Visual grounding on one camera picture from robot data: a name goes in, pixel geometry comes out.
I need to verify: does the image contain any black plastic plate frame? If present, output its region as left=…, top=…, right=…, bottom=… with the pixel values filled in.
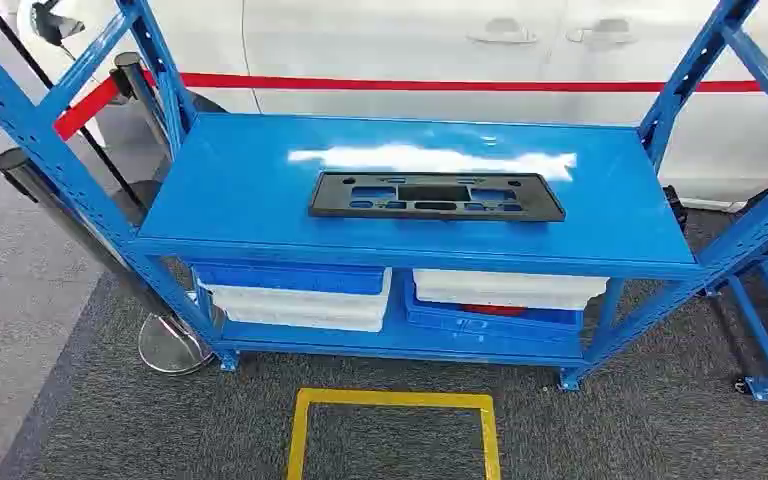
left=308, top=171, right=567, bottom=223

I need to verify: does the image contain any blue plastic bin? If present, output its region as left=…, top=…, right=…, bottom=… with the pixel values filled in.
left=193, top=262, right=387, bottom=297
left=403, top=278, right=585, bottom=344

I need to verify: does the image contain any white foam box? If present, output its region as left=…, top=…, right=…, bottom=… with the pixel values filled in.
left=413, top=268, right=609, bottom=311
left=198, top=268, right=393, bottom=334

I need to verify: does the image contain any red item in bin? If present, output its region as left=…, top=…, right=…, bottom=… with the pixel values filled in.
left=461, top=303, right=529, bottom=318

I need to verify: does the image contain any blue metal shelf rack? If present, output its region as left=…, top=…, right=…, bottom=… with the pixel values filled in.
left=0, top=0, right=768, bottom=392

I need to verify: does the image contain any red barrier belt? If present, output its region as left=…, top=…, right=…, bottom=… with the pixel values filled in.
left=53, top=70, right=768, bottom=142

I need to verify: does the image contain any white car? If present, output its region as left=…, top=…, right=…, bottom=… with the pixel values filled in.
left=16, top=0, right=768, bottom=207

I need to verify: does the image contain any yellow floor tape square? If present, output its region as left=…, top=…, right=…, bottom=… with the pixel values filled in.
left=285, top=388, right=503, bottom=480

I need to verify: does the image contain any dark grey carpet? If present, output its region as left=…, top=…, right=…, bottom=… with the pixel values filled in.
left=0, top=205, right=768, bottom=480

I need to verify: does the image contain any chrome stanchion post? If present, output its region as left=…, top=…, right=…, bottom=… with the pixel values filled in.
left=0, top=147, right=216, bottom=377
left=109, top=51, right=180, bottom=160

